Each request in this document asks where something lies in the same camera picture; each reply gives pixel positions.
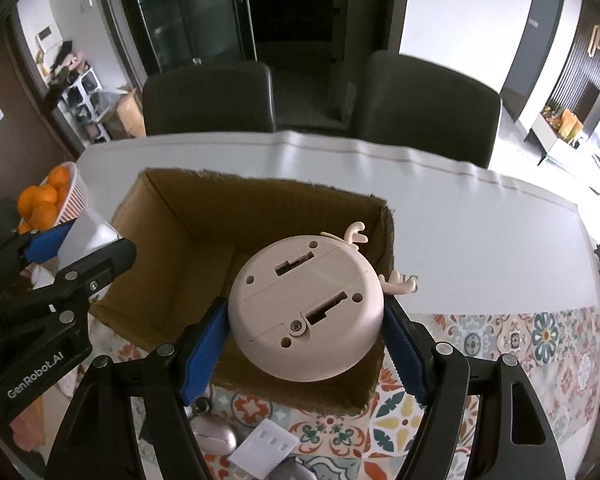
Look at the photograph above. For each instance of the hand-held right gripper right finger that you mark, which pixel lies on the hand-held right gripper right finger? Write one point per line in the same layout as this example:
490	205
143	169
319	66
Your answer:
405	355

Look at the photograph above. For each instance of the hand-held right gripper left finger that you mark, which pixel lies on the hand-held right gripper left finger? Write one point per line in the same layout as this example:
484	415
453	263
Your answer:
202	355

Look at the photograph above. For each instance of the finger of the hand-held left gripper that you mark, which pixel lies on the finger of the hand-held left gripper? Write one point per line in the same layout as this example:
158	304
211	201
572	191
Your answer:
102	262
45	244

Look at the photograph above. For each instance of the silver egg-shaped gadget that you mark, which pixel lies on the silver egg-shaped gadget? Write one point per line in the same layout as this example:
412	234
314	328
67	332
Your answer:
215	437

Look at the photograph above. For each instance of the brown cardboard box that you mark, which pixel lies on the brown cardboard box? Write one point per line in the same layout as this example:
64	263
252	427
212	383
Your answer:
180	220

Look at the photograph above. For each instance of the pink round antlered device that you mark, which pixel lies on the pink round antlered device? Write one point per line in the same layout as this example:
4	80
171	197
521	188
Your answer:
305	310

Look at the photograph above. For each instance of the orange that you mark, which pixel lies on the orange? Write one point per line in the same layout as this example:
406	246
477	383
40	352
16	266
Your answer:
31	196
44	214
24	227
59	178

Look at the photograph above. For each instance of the white striped fruit basket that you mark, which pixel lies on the white striped fruit basket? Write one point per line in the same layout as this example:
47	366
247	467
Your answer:
75	195

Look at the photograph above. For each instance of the floral patterned tablecloth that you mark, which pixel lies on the floral patterned tablecloth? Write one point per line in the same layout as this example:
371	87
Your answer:
530	340

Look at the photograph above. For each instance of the white cube shelf unit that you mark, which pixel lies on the white cube shelf unit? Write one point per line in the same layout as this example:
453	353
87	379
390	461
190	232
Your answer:
85	105

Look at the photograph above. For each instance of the grey rounded object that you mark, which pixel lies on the grey rounded object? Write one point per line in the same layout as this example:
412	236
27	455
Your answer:
290	471

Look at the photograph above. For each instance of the small brown carton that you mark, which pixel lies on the small brown carton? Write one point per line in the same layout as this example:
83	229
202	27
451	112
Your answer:
127	115

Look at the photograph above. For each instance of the white table cover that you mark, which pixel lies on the white table cover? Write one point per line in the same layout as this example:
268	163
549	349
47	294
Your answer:
430	200

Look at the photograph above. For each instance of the dark upholstered chair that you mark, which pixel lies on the dark upholstered chair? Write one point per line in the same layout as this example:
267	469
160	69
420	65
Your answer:
207	97
425	105

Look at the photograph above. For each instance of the low grey tv console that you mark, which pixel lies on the low grey tv console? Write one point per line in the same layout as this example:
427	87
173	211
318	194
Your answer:
560	145

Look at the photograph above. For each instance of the dark glass door cabinet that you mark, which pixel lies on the dark glass door cabinet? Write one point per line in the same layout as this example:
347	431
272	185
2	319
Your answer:
195	10

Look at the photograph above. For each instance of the dark grey door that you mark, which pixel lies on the dark grey door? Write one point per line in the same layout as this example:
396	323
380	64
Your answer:
532	40

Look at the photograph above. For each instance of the gold wall ornament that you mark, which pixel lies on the gold wall ornament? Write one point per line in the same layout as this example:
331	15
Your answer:
597	37

